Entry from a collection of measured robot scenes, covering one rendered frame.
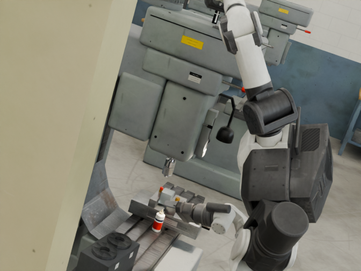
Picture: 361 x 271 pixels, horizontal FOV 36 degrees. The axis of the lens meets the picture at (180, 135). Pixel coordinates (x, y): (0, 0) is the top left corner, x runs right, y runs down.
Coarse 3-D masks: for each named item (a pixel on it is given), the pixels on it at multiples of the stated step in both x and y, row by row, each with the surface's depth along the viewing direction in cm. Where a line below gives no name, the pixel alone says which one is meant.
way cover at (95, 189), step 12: (96, 180) 267; (96, 192) 266; (108, 192) 276; (84, 204) 255; (96, 204) 263; (84, 216) 251; (96, 216) 259; (108, 216) 267; (120, 216) 273; (96, 228) 255; (108, 228) 260
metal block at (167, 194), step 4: (164, 188) 268; (164, 192) 264; (168, 192) 265; (172, 192) 266; (160, 196) 265; (164, 196) 264; (168, 196) 263; (172, 196) 267; (160, 200) 265; (164, 200) 264; (168, 200) 264
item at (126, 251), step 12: (108, 240) 202; (120, 240) 206; (132, 240) 208; (84, 252) 192; (96, 252) 192; (108, 252) 196; (120, 252) 198; (132, 252) 203; (84, 264) 192; (96, 264) 190; (108, 264) 190; (120, 264) 197; (132, 264) 208
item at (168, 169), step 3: (165, 162) 246; (165, 165) 246; (168, 165) 245; (171, 165) 245; (174, 165) 246; (165, 168) 246; (168, 168) 245; (171, 168) 246; (162, 171) 248; (165, 171) 246; (168, 171) 246; (171, 171) 246; (165, 174) 246; (168, 174) 246; (171, 174) 248
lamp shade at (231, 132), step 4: (220, 128) 237; (224, 128) 235; (228, 128) 235; (220, 132) 235; (224, 132) 234; (228, 132) 234; (232, 132) 235; (216, 136) 237; (220, 136) 235; (224, 136) 234; (228, 136) 234; (232, 136) 235; (220, 140) 235; (224, 140) 235; (228, 140) 235; (232, 140) 237
